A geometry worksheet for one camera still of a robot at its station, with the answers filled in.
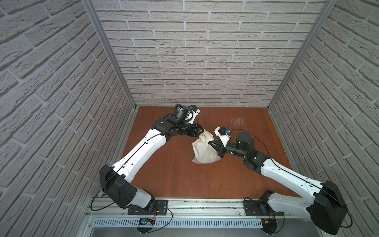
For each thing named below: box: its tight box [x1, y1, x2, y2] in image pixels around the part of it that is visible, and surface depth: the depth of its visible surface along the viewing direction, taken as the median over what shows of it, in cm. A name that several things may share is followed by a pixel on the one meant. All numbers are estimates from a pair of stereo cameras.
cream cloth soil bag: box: [191, 128, 222, 164], surface depth 77 cm
